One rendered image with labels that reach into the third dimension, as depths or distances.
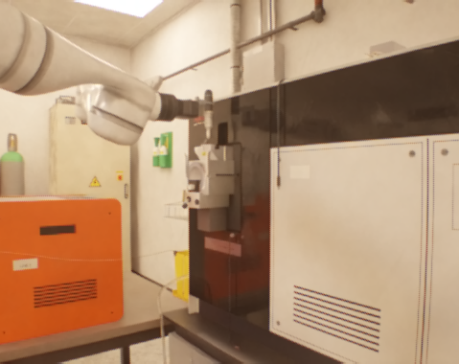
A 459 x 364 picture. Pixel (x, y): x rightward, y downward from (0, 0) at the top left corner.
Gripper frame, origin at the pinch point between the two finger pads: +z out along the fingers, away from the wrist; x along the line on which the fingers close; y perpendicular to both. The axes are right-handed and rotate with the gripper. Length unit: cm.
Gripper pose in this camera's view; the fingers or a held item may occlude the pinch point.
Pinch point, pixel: (211, 103)
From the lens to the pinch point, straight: 110.9
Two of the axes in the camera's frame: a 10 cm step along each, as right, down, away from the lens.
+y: 0.0, 10.0, 0.1
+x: 6.1, 0.1, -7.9
